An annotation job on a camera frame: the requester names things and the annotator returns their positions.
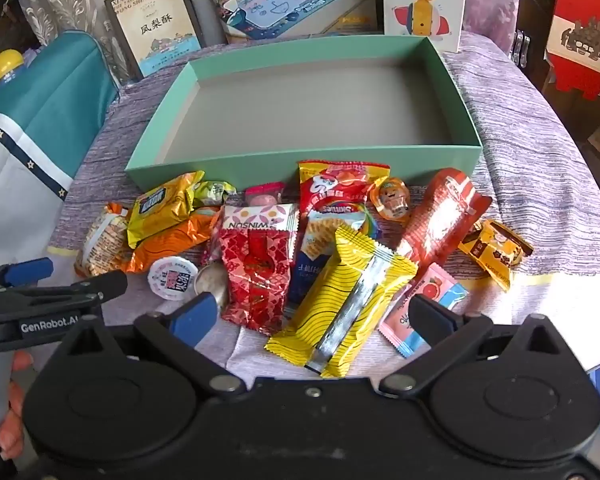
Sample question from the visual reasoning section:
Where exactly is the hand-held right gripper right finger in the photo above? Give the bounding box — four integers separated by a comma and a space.
379, 294, 588, 397

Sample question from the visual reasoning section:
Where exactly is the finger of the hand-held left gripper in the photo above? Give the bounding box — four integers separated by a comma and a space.
0, 257, 54, 295
0, 269, 129, 317

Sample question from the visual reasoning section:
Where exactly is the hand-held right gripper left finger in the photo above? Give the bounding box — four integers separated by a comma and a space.
55, 291, 246, 397

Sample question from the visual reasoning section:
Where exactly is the pink fruit print packet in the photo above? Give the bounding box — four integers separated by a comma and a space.
377, 262, 470, 358

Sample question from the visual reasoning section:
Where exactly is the white jelly cup pink label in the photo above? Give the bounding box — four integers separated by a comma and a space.
147, 256, 201, 302

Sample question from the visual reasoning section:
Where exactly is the striped cracker stick packet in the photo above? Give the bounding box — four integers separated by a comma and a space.
75, 202, 133, 277

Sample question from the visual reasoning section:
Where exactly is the red patterned foil packet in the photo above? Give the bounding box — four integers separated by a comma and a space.
219, 232, 293, 337

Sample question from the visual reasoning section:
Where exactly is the orange foil packet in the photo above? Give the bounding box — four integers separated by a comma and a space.
125, 206, 223, 273

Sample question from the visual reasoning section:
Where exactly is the yellow and brown small packet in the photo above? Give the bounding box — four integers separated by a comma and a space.
457, 220, 535, 292

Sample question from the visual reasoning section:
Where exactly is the long red-orange packet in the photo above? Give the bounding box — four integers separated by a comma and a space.
395, 167, 492, 266

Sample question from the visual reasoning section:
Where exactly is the yellow wavy striped packet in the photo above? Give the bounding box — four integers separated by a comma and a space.
265, 225, 420, 378

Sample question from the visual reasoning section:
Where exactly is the gold packet with dark label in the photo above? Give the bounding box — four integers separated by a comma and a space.
126, 171, 206, 250

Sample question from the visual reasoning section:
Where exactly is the pink leaf pattern packet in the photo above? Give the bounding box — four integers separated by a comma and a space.
221, 202, 301, 261

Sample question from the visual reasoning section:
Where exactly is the yellow-green cartoon candy packet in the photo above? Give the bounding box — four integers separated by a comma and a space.
192, 180, 237, 207

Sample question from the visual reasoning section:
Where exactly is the orange jelly cup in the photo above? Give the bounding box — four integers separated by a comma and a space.
369, 177, 412, 221

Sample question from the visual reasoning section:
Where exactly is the blue cracker packet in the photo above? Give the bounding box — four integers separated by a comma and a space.
285, 215, 376, 316

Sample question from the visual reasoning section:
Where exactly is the pink candy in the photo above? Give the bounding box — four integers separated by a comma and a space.
244, 182, 286, 208

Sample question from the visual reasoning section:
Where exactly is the red rainbow candy bag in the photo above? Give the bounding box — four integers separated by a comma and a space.
307, 200, 381, 241

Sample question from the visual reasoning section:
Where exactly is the red and yellow gummy bag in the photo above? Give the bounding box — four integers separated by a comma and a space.
298, 160, 383, 216

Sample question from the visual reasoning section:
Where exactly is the green cardboard box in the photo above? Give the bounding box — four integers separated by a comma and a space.
125, 35, 482, 193

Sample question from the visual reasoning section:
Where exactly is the person's left hand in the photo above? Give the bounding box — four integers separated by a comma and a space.
0, 350, 35, 461

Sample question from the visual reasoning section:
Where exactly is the teal and white chair cover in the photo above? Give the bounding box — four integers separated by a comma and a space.
0, 30, 121, 281

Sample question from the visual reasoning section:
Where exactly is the yellow ball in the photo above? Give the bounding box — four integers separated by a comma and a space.
0, 49, 27, 87

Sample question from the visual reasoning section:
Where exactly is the brown framed pastry gift box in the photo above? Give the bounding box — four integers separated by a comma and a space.
104, 0, 203, 81

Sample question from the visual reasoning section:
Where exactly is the lace curtain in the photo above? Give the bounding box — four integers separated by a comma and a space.
5, 0, 181, 86

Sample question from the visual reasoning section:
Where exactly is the grey pole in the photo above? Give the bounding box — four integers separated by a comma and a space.
180, 0, 221, 46

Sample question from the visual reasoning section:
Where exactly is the white duck toy box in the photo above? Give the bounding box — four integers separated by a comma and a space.
382, 0, 468, 53

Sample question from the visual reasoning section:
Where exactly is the purple cloth bag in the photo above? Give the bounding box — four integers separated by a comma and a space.
462, 0, 521, 56

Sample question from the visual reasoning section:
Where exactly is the drawing mat toy box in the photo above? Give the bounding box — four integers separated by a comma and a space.
177, 0, 378, 46

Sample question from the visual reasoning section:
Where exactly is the red paper bag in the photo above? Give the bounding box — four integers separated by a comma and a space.
545, 0, 600, 101

